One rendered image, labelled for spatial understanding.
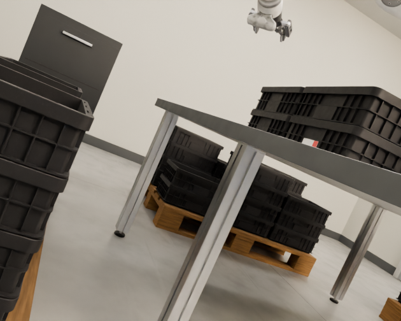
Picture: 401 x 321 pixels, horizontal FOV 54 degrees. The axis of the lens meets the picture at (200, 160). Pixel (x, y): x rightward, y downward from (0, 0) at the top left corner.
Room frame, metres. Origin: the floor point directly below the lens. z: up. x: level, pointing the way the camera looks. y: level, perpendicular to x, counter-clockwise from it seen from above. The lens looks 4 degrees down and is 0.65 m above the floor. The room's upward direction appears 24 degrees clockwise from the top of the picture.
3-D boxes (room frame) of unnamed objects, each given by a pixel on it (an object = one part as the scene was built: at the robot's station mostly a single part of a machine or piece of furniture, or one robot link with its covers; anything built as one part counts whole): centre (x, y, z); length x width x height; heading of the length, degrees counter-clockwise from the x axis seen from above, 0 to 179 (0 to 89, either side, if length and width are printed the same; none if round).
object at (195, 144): (2.96, 0.12, 0.37); 0.40 x 0.30 x 0.45; 111
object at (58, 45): (2.40, 0.97, 0.45); 0.62 x 0.45 x 0.90; 21
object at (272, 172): (2.73, -0.40, 0.37); 0.40 x 0.30 x 0.45; 111
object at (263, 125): (1.64, -0.31, 0.76); 0.40 x 0.30 x 0.12; 16
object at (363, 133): (1.25, -0.42, 0.76); 0.40 x 0.30 x 0.12; 16
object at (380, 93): (1.25, -0.42, 0.92); 0.40 x 0.30 x 0.02; 16
